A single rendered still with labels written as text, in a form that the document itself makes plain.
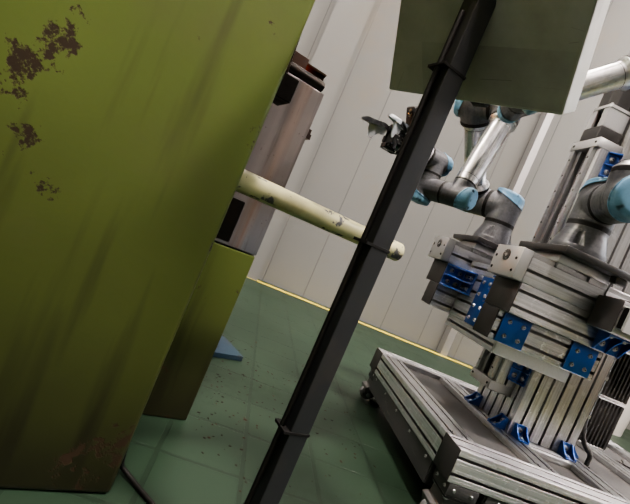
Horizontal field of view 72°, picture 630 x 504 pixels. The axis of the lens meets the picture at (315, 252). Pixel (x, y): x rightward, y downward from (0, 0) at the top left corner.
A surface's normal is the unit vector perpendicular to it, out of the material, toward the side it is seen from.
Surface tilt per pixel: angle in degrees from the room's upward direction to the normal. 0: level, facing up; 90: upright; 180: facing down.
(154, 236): 90
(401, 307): 90
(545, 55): 120
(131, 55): 90
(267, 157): 90
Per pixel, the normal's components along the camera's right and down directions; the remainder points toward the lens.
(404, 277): 0.11, 0.09
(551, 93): -0.67, 0.29
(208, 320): 0.44, 0.22
